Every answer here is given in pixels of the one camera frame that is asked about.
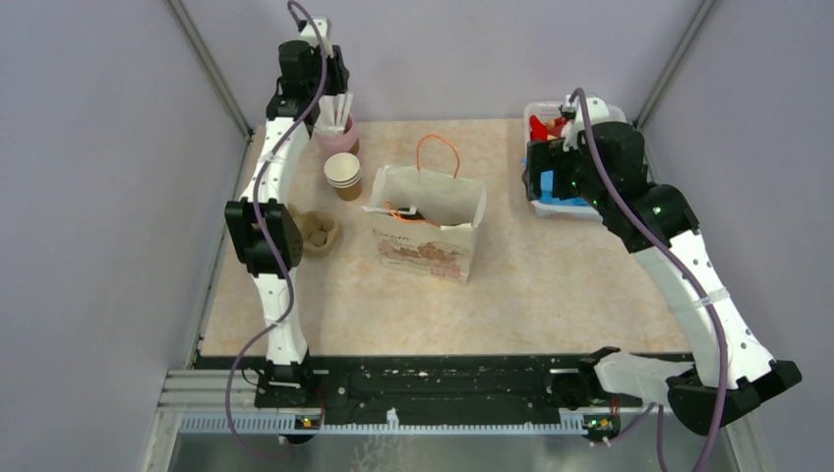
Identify cream paper takeout bag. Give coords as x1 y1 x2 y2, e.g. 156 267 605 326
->
363 134 487 284

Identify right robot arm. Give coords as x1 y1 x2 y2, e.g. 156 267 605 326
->
522 122 802 436

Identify brown pulp cup carrier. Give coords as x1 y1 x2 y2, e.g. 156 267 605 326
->
288 205 341 258

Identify pink straw holder cup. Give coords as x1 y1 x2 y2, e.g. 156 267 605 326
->
314 115 360 159

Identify red patterned cloth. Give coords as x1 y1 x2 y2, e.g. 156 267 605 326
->
528 115 568 141

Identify white plastic basket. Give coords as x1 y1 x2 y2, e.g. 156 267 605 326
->
522 95 646 220

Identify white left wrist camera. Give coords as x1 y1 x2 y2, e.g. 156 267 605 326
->
299 17 334 57

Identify white straw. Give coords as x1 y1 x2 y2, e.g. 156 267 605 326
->
334 92 353 130

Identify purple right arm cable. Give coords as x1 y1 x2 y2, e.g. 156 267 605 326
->
566 88 730 472

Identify stack of brown paper cups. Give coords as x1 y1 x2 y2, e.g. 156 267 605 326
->
324 152 362 202

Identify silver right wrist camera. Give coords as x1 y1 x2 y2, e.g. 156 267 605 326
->
560 95 625 151

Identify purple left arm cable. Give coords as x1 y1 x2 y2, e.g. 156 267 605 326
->
223 0 328 460

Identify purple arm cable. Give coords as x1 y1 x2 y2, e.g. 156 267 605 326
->
223 0 328 460
566 88 730 472

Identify white wrapped straws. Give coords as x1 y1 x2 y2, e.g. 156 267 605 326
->
316 92 353 137

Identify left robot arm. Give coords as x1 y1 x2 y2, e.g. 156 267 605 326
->
224 40 349 407

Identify blue cartoon cloth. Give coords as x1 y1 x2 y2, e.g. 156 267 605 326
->
538 170 587 207

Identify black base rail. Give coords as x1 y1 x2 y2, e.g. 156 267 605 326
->
192 353 679 429

